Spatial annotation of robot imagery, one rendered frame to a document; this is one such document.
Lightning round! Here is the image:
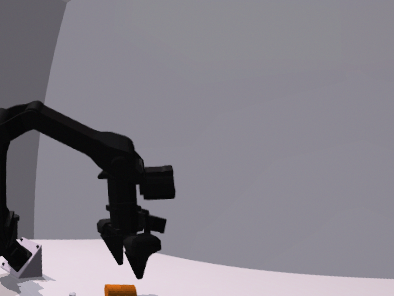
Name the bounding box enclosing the orange knob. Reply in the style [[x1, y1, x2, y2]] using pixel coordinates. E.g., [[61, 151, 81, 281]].
[[104, 284, 137, 296]]

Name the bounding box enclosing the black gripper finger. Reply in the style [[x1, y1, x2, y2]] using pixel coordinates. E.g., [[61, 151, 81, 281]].
[[100, 234, 125, 266], [124, 251, 156, 280]]

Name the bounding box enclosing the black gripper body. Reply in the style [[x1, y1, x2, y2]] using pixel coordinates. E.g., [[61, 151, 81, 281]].
[[97, 200, 161, 256]]

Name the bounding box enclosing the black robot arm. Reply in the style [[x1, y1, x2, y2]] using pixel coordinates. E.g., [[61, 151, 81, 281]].
[[0, 100, 175, 272]]

